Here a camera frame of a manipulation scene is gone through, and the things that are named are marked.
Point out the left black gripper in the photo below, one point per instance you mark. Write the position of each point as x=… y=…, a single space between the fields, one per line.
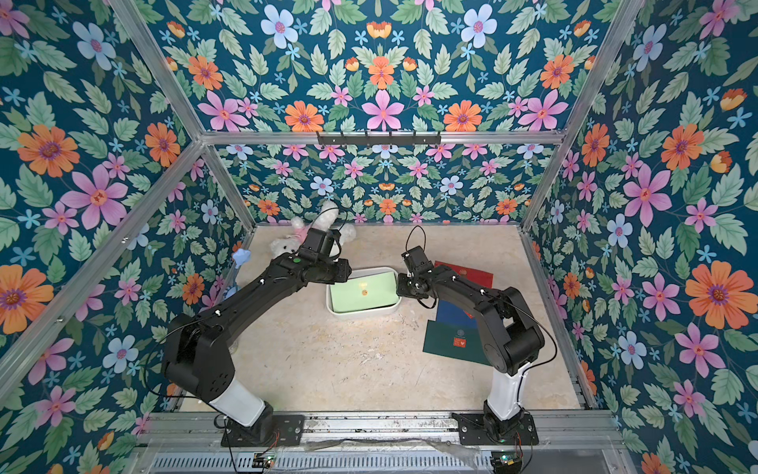
x=343 y=273

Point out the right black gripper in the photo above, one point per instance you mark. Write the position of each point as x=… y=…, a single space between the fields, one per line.
x=406 y=284

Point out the navy blue envelope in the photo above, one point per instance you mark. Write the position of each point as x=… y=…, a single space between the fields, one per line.
x=451 y=315

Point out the light green envelope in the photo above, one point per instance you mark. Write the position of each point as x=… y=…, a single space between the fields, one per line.
x=364 y=293

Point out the red envelope gold sticker back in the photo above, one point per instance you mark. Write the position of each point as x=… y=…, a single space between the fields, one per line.
x=475 y=276

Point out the dark green envelope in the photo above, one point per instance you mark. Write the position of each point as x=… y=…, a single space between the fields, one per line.
x=462 y=343

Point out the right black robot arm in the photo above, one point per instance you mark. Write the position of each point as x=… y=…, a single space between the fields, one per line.
x=510 y=335

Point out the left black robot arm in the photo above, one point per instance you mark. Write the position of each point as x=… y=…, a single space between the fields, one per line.
x=197 y=356

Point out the white teddy bear pink shirt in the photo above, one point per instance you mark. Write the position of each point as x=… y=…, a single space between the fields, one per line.
x=326 y=220

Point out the small green circuit board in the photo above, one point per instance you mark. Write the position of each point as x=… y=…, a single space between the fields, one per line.
x=503 y=462

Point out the black hook rail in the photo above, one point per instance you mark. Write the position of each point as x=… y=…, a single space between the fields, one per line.
x=368 y=139

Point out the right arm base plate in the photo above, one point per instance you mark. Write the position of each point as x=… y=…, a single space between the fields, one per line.
x=479 y=429

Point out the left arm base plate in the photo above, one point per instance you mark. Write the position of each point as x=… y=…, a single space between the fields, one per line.
x=280 y=431

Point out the aluminium front rail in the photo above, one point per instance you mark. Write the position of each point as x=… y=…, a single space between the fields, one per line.
x=557 y=429

